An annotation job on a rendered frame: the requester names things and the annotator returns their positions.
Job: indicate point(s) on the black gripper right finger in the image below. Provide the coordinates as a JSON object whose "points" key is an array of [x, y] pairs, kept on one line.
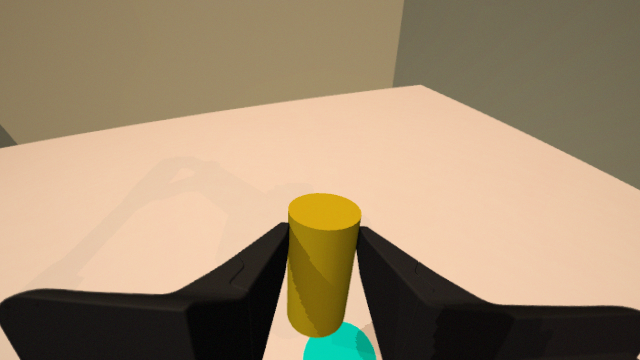
{"points": [[418, 314]]}

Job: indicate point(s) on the teal circle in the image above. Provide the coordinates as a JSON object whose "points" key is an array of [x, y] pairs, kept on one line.
{"points": [[347, 343]]}

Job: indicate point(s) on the yellow cylinder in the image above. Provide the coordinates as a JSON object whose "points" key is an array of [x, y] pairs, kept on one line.
{"points": [[323, 233]]}

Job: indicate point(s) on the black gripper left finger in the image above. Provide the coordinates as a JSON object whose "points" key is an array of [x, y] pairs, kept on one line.
{"points": [[224, 315]]}

